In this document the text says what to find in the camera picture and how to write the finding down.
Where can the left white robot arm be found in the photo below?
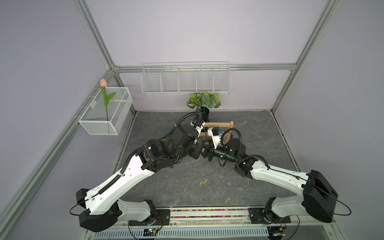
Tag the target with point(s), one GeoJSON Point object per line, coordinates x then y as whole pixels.
{"type": "Point", "coordinates": [103, 206]}

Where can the white slotted cable duct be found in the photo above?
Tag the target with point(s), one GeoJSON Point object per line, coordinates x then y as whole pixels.
{"type": "Point", "coordinates": [182, 233]}

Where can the white mesh wall basket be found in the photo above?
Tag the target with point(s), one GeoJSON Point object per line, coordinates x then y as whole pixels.
{"type": "Point", "coordinates": [93, 116]}

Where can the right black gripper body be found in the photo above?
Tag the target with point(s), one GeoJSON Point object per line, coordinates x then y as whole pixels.
{"type": "Point", "coordinates": [220, 153]}

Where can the potted green plant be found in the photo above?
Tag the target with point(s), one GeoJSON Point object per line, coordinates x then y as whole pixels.
{"type": "Point", "coordinates": [203, 102]}

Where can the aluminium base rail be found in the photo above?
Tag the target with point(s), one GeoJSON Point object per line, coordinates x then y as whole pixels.
{"type": "Point", "coordinates": [187, 216]}

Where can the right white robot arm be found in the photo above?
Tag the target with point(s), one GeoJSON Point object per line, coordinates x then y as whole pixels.
{"type": "Point", "coordinates": [313, 196]}

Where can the pink artificial tulip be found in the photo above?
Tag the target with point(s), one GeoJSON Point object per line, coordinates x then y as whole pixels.
{"type": "Point", "coordinates": [107, 98]}

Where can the wooden jewelry display stand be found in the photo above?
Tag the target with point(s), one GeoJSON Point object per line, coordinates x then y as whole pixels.
{"type": "Point", "coordinates": [222, 126]}

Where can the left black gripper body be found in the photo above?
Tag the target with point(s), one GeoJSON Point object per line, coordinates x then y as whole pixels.
{"type": "Point", "coordinates": [194, 151]}

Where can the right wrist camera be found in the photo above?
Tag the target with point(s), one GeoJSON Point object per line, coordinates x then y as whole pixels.
{"type": "Point", "coordinates": [215, 133]}

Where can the white wire wall shelf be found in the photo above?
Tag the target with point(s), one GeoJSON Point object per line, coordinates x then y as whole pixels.
{"type": "Point", "coordinates": [186, 78]}

